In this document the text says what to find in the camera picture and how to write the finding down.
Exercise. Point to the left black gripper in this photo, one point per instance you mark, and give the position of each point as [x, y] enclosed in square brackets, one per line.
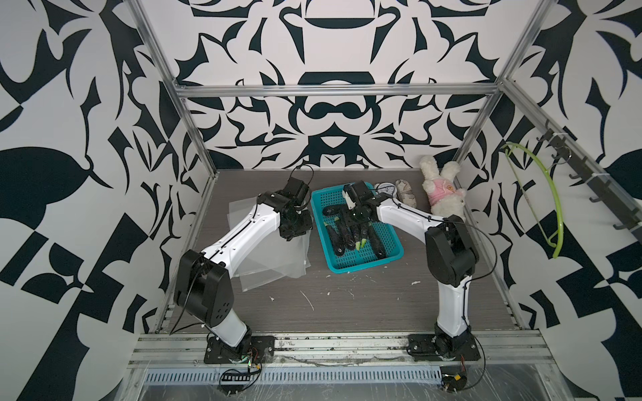
[306, 226]

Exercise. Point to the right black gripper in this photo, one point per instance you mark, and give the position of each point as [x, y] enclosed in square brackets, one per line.
[347, 216]

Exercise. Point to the dark eggplant four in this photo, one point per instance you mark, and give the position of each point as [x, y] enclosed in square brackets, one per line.
[360, 234]

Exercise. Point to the translucent zip-top bag top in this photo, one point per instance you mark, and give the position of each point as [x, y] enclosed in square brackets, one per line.
[274, 254]

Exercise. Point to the translucent zip-top bag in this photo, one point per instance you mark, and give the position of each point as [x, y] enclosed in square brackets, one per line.
[254, 278]
[274, 254]

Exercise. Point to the teal plastic basket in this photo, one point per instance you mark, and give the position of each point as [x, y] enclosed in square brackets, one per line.
[351, 261]

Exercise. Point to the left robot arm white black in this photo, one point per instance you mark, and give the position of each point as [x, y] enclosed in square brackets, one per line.
[203, 287]

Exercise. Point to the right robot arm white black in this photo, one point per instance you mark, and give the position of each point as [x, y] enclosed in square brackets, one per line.
[451, 254]

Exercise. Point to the dark eggplant one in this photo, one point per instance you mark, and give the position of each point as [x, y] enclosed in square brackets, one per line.
[334, 210]

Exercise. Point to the dark eggplant three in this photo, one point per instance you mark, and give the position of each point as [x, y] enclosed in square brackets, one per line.
[346, 234]

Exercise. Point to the dark eggplant five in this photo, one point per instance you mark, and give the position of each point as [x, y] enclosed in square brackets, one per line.
[376, 243]

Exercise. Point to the dark eggplant two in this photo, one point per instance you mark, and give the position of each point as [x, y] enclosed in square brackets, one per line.
[336, 240]

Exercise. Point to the translucent zip-top bag bottom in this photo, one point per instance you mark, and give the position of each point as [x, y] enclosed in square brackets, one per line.
[254, 278]

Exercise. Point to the small white round clock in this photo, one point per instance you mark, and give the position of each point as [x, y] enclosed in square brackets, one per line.
[389, 189]

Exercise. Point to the white plush bunny pink shirt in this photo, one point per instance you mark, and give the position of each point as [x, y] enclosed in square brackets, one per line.
[444, 198]

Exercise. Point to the green plastic hanger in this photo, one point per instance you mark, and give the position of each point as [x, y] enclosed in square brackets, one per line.
[555, 239]

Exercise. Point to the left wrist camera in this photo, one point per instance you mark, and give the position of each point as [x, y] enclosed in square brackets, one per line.
[296, 189]

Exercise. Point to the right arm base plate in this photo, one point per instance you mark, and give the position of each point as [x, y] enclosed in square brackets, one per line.
[441, 347]

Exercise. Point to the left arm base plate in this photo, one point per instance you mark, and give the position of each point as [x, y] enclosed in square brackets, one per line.
[253, 349]

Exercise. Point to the black wall hook rack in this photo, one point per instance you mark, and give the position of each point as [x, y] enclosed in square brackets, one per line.
[587, 171]

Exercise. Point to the aluminium frame rail front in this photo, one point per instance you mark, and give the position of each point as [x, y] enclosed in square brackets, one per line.
[318, 349]

